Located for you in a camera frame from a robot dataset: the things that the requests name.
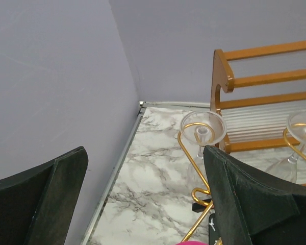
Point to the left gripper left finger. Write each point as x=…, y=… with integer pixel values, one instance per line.
x=37, y=205

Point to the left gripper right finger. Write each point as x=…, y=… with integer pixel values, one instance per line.
x=252, y=206

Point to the pink plastic wine glass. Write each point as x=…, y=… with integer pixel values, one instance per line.
x=191, y=243

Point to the clear tall wine glass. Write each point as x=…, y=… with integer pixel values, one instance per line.
x=200, y=128

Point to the clear short wine glass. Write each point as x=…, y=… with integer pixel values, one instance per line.
x=295, y=137

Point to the orange wooden shelf rack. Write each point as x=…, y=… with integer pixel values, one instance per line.
x=257, y=122

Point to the aluminium frame rail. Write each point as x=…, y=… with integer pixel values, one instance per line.
x=147, y=200

